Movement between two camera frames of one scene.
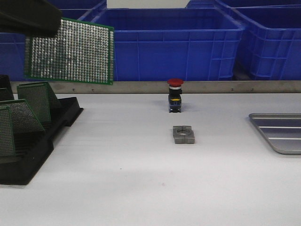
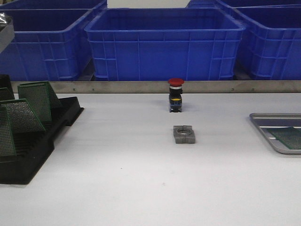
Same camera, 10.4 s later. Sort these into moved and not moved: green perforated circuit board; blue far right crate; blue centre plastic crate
Moved: green perforated circuit board
Not moved: blue centre plastic crate; blue far right crate
